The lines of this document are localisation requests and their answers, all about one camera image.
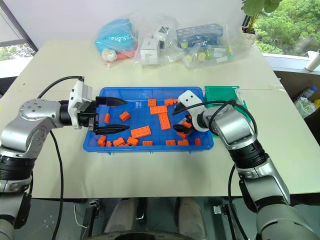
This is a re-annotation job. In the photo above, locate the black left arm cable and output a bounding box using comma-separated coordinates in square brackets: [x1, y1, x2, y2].
[36, 75, 65, 240]

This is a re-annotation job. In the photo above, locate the long orange building block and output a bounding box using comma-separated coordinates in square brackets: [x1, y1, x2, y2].
[158, 112, 172, 131]
[130, 125, 153, 139]
[149, 105, 169, 116]

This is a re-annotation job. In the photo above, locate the grey robot foot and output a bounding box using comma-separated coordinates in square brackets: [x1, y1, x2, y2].
[178, 196, 208, 239]
[103, 197, 149, 235]

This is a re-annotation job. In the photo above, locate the clear bag with white boxes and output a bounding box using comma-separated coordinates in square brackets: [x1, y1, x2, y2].
[131, 13, 185, 68]

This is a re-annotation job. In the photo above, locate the plastic bag with blue item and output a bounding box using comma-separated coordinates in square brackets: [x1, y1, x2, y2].
[94, 16, 138, 68]

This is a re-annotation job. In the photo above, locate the white cardboard box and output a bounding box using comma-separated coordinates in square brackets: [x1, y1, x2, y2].
[151, 24, 171, 50]
[139, 37, 161, 64]

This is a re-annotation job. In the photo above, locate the white plant pot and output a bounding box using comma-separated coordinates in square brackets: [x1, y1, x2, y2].
[240, 25, 259, 44]

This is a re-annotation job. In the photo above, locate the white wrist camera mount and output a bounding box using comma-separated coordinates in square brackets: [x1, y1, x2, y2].
[177, 90, 211, 133]
[67, 79, 94, 130]

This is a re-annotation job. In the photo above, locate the green plastic bin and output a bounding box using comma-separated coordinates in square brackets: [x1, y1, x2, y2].
[203, 85, 249, 140]

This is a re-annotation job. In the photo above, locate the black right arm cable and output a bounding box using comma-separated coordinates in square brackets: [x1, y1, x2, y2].
[171, 99, 258, 240]

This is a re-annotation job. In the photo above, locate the blue tube rack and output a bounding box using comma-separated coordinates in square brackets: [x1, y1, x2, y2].
[175, 23, 225, 49]

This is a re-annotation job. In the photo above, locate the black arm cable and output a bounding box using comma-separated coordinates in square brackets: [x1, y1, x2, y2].
[171, 99, 258, 240]
[36, 75, 65, 240]

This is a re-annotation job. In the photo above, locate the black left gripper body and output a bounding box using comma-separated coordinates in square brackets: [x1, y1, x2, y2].
[76, 99, 100, 133]

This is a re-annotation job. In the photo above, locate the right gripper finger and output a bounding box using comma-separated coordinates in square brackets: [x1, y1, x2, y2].
[172, 101, 188, 116]
[173, 123, 194, 139]

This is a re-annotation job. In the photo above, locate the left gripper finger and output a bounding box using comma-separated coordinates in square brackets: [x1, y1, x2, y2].
[95, 95, 129, 108]
[94, 124, 131, 136]

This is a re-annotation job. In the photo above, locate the blue plastic bin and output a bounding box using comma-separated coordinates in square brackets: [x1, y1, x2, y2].
[82, 86, 215, 154]

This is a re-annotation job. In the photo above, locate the clear plastic water bottle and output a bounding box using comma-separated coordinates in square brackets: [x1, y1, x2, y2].
[296, 85, 320, 101]

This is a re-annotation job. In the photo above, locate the white and yellow ball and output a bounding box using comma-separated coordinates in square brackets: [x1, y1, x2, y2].
[101, 49, 117, 62]

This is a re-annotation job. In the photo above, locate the green potted plant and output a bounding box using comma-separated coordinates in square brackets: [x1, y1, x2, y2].
[240, 0, 284, 34]

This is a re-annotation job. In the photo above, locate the clear bag with blue rack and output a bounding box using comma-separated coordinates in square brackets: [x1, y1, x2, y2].
[175, 22, 252, 70]

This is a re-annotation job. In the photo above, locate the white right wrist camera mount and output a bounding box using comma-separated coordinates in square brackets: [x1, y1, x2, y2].
[177, 90, 211, 133]

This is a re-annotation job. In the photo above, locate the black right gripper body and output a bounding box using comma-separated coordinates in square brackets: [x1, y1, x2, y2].
[185, 111, 200, 134]

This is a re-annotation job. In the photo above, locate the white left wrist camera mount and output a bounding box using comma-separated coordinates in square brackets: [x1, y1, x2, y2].
[67, 79, 94, 130]

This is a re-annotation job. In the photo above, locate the white cup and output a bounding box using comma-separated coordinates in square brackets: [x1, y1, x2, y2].
[304, 50, 320, 72]

